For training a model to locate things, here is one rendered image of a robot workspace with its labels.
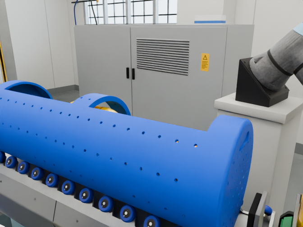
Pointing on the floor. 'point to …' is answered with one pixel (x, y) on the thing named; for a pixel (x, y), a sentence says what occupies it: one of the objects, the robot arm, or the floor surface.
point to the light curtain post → (6, 47)
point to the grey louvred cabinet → (163, 67)
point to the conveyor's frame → (285, 216)
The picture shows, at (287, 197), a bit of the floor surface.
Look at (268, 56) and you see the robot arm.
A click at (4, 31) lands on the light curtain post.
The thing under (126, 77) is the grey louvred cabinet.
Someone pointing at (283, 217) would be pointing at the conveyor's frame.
